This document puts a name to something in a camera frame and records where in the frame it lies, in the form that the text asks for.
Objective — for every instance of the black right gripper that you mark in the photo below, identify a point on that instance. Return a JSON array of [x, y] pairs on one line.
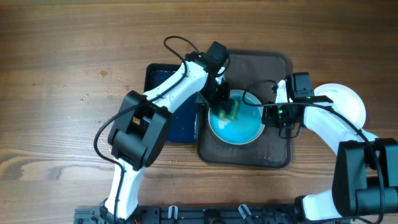
[[268, 118]]

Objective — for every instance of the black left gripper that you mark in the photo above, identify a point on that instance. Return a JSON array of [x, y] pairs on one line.
[[224, 97]]

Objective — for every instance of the green yellow sponge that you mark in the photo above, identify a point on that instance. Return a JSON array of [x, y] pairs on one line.
[[226, 110]]

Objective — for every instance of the white plate top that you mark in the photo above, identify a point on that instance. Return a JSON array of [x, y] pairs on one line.
[[247, 126]]

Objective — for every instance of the white plate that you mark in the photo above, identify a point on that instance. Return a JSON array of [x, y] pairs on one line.
[[346, 100], [247, 126]]

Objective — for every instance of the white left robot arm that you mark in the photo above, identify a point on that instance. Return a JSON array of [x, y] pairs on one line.
[[139, 129]]

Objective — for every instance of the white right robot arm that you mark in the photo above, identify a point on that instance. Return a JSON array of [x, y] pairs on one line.
[[365, 176]]

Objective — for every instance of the brown serving tray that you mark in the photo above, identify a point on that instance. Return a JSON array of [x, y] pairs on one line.
[[268, 150]]

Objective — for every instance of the black water tray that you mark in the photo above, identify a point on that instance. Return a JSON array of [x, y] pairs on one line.
[[182, 128]]

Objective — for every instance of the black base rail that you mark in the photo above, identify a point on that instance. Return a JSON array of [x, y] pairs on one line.
[[278, 214]]

